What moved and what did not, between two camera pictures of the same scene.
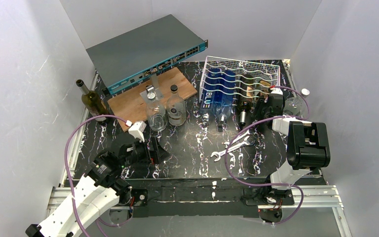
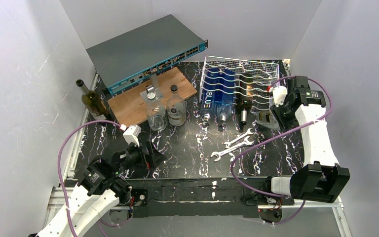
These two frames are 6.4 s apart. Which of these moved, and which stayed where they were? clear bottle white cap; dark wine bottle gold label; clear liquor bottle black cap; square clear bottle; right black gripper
Moved: right black gripper; square clear bottle
Stayed: dark wine bottle gold label; clear liquor bottle black cap; clear bottle white cap
